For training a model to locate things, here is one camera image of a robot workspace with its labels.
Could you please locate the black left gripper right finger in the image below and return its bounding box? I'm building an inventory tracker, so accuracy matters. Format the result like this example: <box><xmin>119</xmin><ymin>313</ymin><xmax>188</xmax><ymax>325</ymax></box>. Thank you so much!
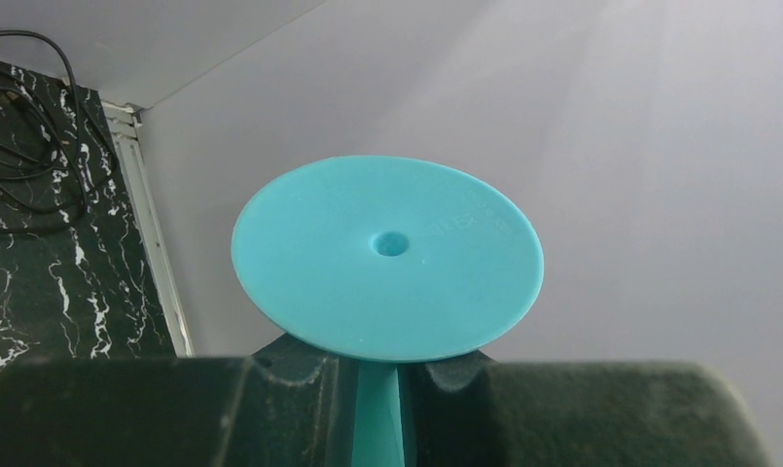
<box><xmin>403</xmin><ymin>352</ymin><xmax>772</xmax><ymax>466</ymax></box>

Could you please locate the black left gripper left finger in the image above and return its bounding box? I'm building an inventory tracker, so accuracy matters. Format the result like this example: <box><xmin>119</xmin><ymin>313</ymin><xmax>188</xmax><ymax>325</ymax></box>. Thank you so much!
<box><xmin>0</xmin><ymin>335</ymin><xmax>356</xmax><ymax>466</ymax></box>

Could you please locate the teal wine glass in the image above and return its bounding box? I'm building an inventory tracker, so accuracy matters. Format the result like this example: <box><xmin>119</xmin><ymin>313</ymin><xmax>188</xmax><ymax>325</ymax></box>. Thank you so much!
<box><xmin>231</xmin><ymin>156</ymin><xmax>544</xmax><ymax>466</ymax></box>

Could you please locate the black cable bundle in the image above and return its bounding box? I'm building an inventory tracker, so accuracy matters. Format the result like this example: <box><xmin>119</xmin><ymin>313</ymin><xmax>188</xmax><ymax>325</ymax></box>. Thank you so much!
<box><xmin>0</xmin><ymin>30</ymin><xmax>119</xmax><ymax>236</ymax></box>

